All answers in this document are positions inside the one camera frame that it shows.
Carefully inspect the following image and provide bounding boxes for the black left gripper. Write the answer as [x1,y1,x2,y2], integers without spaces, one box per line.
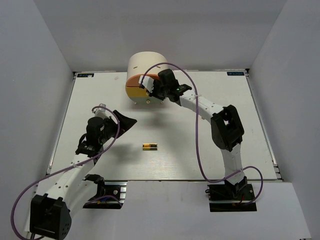
[99,110,137,145]

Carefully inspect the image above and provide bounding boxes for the grey green bottom drawer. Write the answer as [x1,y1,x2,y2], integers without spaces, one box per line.
[130,96,163,106]

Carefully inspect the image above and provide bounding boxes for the yellow drawer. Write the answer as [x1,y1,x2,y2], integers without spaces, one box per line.
[125,86,149,98]

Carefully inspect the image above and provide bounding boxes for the orange top drawer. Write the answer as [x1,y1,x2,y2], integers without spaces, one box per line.
[125,74,159,87]

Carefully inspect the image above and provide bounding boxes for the cream round drawer organizer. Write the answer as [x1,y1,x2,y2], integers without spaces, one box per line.
[124,51,169,106]

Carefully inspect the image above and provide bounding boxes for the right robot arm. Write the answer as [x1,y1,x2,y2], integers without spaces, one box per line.
[139,69,247,200]

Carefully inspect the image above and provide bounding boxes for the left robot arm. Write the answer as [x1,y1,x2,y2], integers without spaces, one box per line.
[29,107,138,240]

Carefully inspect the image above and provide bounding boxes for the gold clear square lipstick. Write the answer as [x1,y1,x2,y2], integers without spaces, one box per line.
[142,143,158,151]

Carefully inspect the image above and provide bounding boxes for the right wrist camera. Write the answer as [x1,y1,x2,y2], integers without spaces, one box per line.
[138,75,155,94]

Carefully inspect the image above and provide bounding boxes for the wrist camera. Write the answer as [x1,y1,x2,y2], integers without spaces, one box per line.
[92,103,109,119]
[138,75,155,94]

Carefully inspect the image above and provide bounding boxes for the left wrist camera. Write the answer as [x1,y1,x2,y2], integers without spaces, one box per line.
[92,103,109,119]

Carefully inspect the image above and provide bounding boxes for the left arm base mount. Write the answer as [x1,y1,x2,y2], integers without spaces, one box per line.
[83,181,127,210]

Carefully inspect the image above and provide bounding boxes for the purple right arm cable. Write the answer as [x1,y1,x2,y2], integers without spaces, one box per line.
[138,62,264,207]

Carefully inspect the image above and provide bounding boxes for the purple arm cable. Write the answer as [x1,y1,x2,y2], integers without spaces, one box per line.
[11,106,123,238]
[138,62,264,207]

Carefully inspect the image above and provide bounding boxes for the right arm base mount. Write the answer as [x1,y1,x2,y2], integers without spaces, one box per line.
[205,184,257,213]

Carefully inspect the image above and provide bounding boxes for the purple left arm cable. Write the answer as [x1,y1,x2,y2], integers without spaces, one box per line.
[11,106,123,238]

